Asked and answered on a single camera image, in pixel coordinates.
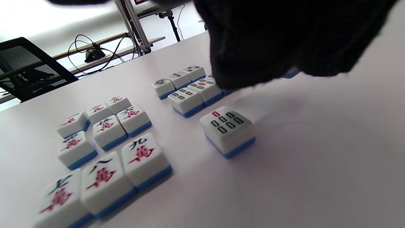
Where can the three-bamboo mahjong tile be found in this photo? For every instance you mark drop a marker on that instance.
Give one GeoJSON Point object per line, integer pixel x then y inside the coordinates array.
{"type": "Point", "coordinates": [194, 72]}

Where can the four-bamboo mahjong tile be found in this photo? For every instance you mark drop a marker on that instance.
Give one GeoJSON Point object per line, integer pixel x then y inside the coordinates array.
{"type": "Point", "coordinates": [186, 99]}

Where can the five-bamboo mahjong tile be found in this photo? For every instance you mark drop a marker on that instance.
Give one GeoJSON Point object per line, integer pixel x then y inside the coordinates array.
{"type": "Point", "coordinates": [205, 90]}

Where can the person's left hand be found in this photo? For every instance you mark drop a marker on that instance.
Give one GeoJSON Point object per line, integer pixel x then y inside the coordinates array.
{"type": "Point", "coordinates": [284, 34]}

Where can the eight-bamboo mahjong tile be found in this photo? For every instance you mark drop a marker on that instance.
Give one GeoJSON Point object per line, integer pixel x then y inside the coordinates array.
{"type": "Point", "coordinates": [291, 73]}

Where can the seven-bamboo mahjong tile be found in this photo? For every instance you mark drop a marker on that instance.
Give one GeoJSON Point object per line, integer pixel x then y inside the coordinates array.
{"type": "Point", "coordinates": [227, 129]}

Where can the black monitor stand with tray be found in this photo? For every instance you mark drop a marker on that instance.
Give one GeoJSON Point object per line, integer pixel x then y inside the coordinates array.
{"type": "Point", "coordinates": [174, 27]}

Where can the black mounted camera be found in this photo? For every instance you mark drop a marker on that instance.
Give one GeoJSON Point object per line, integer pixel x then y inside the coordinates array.
{"type": "Point", "coordinates": [94, 56]}

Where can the six-bamboo mahjong tile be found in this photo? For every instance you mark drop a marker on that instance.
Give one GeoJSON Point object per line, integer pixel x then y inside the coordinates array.
{"type": "Point", "coordinates": [211, 78]}

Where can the black mesh office chair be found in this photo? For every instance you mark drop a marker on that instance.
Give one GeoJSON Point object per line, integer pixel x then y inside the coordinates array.
{"type": "Point", "coordinates": [28, 72]}

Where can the white standing desk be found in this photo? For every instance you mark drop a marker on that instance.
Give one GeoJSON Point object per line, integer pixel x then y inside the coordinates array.
{"type": "Point", "coordinates": [155, 40]}

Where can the two-bamboo mahjong tile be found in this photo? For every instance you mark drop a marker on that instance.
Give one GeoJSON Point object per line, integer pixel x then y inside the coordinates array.
{"type": "Point", "coordinates": [178, 79]}

